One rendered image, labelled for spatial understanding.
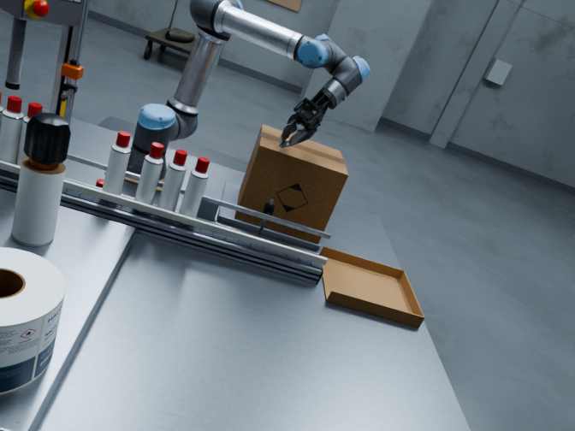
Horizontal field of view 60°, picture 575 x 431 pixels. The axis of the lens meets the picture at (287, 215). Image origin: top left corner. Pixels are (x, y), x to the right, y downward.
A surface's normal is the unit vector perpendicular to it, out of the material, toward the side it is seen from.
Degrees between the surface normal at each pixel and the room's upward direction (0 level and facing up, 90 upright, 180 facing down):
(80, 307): 0
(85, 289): 0
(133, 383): 0
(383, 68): 90
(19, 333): 90
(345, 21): 90
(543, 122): 90
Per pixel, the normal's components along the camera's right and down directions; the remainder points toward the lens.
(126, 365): 0.34, -0.85
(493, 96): -0.01, 0.43
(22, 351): 0.72, 0.51
